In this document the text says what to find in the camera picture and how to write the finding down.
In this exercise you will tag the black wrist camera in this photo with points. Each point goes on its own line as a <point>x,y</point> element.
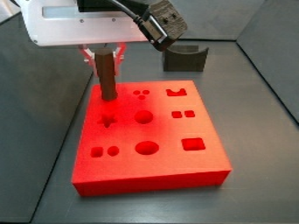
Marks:
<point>161,25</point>

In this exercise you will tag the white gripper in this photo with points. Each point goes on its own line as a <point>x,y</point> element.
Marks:
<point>56,24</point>

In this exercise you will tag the grey curved cradle block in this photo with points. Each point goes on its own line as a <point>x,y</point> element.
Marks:
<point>184,58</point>

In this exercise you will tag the red foam shape board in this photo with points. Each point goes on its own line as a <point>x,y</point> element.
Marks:
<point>148,141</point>

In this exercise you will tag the brown hexagon wooden rod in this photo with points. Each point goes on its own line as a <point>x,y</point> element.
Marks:
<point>105,73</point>

